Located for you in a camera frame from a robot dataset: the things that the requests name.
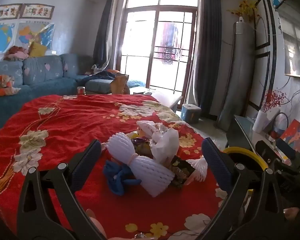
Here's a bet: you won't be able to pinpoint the country map poster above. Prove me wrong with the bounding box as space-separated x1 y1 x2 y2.
17 22 56 53

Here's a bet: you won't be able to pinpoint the white printed plastic bag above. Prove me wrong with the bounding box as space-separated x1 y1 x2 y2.
136 120 167 142

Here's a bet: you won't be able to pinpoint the grey coffee table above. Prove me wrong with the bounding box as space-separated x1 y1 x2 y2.
128 86 183 113

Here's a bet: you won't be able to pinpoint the colourful figure painting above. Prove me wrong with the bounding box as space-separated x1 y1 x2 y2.
279 118 300 153

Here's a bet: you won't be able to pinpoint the dark grey curtain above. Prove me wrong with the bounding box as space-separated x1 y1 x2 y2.
92 0 116 71
193 0 225 117

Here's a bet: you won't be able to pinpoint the small white foam net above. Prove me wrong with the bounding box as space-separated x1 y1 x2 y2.
186 155 208 183

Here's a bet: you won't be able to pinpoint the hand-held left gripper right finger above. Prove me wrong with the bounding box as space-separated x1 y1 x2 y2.
195 137 285 240

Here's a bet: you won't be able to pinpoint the yellow cushion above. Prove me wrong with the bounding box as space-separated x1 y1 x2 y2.
29 41 48 58

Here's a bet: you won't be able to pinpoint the yellow artificial flowers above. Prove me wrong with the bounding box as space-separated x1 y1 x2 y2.
227 0 260 23

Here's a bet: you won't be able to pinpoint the dark snack wrapper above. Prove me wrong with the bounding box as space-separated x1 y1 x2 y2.
168 155 198 188

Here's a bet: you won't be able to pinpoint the black hoop frame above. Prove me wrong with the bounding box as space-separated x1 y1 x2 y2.
272 112 290 141

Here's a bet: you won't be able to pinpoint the blue heart print sofa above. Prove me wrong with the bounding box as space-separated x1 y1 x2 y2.
0 54 146 130

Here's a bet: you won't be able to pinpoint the yellow rimmed black bin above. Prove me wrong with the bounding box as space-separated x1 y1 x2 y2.
222 147 269 172

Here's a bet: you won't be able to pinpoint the red berry branches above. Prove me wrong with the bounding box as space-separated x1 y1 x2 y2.
262 89 287 113

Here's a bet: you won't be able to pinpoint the grey standing air conditioner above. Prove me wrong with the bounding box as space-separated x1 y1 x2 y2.
216 21 257 132

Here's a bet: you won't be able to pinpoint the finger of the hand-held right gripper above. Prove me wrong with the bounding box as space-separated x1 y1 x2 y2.
276 138 296 158
255 141 275 163

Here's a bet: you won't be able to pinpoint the wall mounted television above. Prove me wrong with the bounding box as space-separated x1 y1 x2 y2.
274 0 300 78

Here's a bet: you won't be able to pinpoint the dark clothes heap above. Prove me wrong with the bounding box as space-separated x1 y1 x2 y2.
84 68 121 77

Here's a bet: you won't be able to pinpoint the person's right hand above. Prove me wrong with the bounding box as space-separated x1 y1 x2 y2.
284 207 300 222

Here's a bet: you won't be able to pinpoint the large white foam net bundle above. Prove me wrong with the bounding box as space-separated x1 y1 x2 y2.
106 133 177 197

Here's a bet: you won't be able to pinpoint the framed embroidery picture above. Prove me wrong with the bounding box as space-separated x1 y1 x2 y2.
0 4 23 22
20 4 55 20

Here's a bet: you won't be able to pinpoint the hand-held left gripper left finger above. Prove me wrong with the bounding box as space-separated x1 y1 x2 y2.
16 139 108 240

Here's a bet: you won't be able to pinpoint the white ribbed vase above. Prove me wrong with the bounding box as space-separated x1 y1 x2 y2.
252 109 268 134

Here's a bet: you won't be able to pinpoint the blue storage box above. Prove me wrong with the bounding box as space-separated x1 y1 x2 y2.
181 103 202 125

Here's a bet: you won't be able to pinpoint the pile of pink clothes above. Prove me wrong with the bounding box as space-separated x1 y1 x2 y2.
4 45 30 61

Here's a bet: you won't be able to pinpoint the person's left hand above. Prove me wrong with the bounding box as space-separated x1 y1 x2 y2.
86 208 108 240

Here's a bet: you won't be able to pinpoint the orange patterned cloth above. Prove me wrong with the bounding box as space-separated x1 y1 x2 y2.
0 74 22 98

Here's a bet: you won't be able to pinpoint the glass balcony door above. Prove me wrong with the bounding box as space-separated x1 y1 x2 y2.
116 0 200 96

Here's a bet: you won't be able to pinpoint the red floral blanket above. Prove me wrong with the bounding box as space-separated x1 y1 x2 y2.
0 94 230 240

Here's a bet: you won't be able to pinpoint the world map poster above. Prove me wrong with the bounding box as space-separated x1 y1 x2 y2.
0 22 17 58

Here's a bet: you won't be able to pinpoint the purple yellow snack wrapper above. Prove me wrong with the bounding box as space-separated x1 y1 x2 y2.
129 131 153 156

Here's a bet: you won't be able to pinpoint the blue cloth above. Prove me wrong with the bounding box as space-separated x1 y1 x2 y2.
102 160 140 195

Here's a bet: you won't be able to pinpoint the dark television cabinet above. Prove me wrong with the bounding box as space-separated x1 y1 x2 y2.
226 114 300 170

